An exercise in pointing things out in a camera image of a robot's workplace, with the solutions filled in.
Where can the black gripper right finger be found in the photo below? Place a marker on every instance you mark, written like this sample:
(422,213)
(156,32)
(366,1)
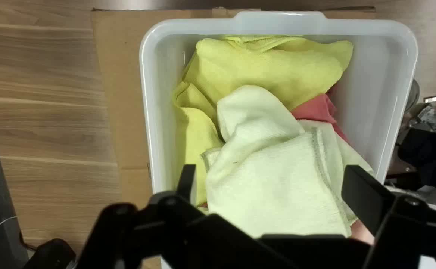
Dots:
(367,197)

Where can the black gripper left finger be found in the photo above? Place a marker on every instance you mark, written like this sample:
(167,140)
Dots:
(186,182)

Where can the pale green cloth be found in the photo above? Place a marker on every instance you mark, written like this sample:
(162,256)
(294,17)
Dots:
(271,174)

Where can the pink cloth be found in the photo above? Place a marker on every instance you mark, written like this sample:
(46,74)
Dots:
(319,112)

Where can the bright yellow cloth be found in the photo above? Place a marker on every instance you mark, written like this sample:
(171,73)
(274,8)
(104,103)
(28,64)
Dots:
(271,65)

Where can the white plastic bin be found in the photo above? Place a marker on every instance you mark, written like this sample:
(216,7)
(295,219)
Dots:
(386,76)

